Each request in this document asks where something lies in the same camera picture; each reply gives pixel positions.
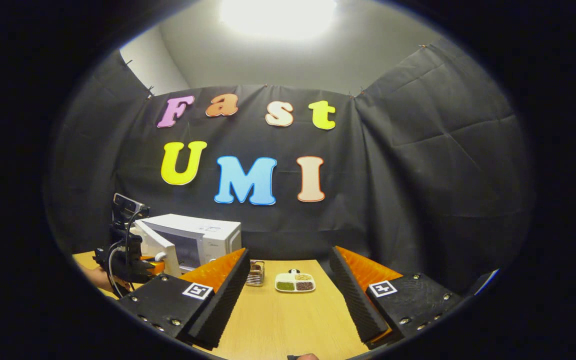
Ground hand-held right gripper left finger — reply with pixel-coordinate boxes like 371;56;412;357
118;247;251;351

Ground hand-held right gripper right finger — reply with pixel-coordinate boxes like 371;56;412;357
329;245;466;349

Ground white microwave oven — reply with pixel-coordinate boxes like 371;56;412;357
133;214;243;278

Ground white divided dish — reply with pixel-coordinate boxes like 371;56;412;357
274;269;317;293

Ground black backdrop cloth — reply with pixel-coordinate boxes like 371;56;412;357
45;37;534;296

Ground white cable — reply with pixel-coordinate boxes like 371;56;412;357
107;241;134;299

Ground metal wire basket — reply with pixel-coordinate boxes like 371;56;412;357
245;259;266;287

